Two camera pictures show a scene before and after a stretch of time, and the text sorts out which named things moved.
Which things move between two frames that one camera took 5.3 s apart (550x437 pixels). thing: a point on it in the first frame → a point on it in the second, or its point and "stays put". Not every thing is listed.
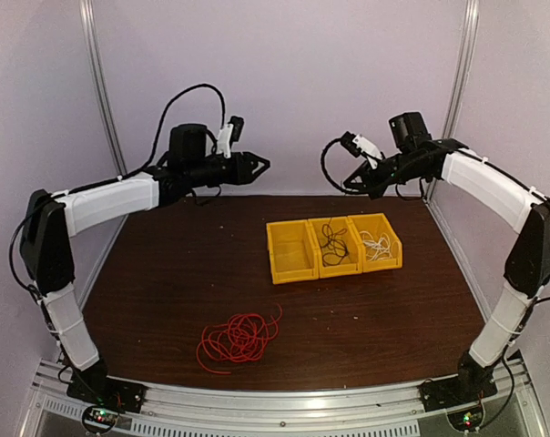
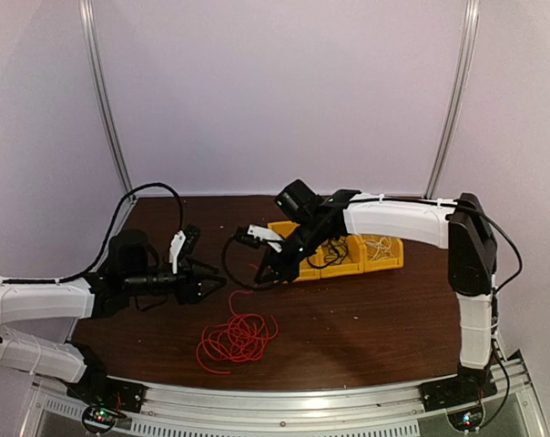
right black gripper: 371,186 → 285,269
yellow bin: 381,249 stays put
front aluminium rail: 190,411 stays put
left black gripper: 242,167 → 188,285
